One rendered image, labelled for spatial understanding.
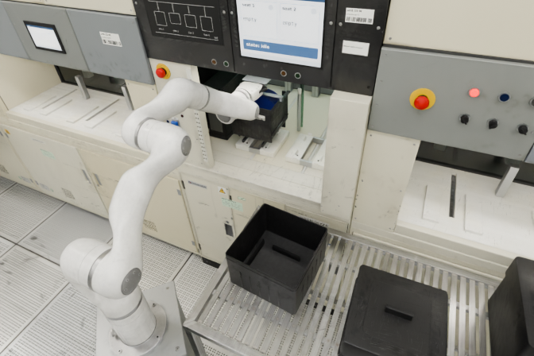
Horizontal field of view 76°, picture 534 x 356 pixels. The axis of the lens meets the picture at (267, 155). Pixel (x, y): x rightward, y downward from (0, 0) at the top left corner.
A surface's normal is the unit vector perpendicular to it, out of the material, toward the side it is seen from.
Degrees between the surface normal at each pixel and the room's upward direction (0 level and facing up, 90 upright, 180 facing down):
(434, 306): 0
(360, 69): 90
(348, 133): 90
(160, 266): 0
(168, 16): 90
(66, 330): 0
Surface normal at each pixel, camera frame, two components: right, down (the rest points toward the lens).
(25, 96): 0.91, 0.23
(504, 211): -0.04, -0.77
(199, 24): -0.42, 0.58
